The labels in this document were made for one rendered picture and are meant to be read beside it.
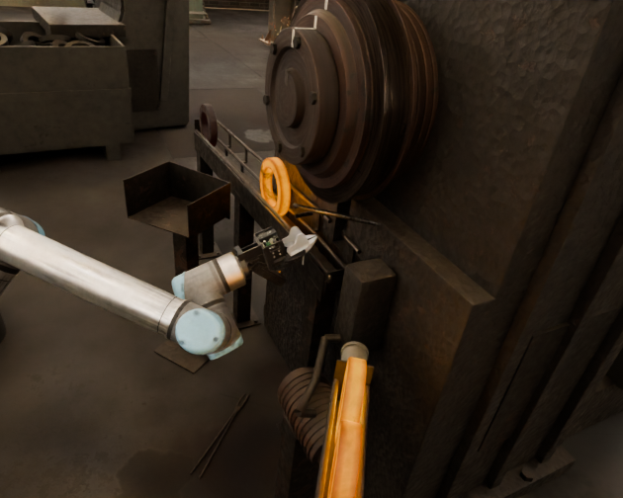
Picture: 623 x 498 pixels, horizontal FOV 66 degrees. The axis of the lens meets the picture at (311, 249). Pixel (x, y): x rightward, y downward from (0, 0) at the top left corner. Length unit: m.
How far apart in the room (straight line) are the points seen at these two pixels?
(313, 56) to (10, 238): 0.73
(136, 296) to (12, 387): 1.04
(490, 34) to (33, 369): 1.80
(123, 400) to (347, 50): 1.39
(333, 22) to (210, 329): 0.65
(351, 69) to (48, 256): 0.72
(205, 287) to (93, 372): 0.91
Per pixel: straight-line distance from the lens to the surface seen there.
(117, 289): 1.06
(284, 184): 1.45
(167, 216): 1.64
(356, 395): 0.84
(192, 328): 0.99
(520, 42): 0.90
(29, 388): 1.99
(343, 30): 1.00
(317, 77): 0.95
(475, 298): 0.95
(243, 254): 1.15
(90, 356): 2.04
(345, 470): 0.73
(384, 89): 0.91
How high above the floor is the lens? 1.40
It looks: 33 degrees down
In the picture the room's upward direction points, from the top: 7 degrees clockwise
